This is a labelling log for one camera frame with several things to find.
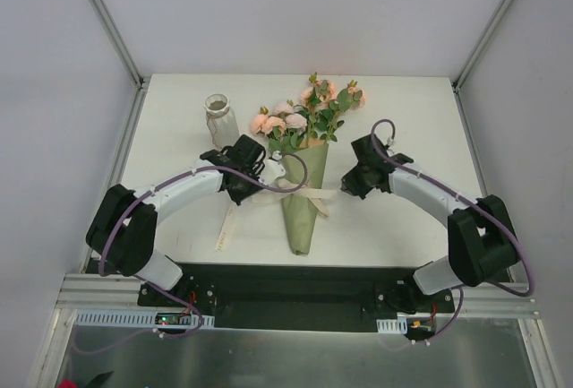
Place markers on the pink flower bouquet green leaves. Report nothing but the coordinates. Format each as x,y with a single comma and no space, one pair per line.
311,121

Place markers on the red black object bottom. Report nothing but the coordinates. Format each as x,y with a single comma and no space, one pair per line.
97,381

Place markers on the right aluminium frame post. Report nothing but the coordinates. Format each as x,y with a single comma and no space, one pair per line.
484,40

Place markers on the left aluminium frame post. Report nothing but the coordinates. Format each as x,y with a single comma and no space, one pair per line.
116,39

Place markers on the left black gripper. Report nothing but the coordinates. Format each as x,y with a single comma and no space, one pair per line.
244,187

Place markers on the white cable duct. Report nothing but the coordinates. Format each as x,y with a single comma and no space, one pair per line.
142,319
392,326

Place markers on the aluminium frame post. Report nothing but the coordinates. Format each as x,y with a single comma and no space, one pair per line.
116,39
484,40

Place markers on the cream ribbon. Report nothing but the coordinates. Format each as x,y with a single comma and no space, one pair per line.
268,200

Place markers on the aluminium front rail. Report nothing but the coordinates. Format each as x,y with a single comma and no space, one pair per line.
90,291

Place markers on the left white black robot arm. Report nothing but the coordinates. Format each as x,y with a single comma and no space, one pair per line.
124,228

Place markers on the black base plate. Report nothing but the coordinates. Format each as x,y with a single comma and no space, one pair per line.
288,298

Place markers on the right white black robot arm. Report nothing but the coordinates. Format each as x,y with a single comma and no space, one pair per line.
481,240

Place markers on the left white cable duct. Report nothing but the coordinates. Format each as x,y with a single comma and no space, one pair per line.
142,319

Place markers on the white ribbed ceramic vase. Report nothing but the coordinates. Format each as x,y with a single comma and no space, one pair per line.
221,121

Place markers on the right white cable duct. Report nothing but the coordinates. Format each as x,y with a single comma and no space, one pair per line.
392,326

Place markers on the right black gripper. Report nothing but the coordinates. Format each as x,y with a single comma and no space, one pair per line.
354,182

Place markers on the green wrapping paper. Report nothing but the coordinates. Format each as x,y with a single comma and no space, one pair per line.
314,158

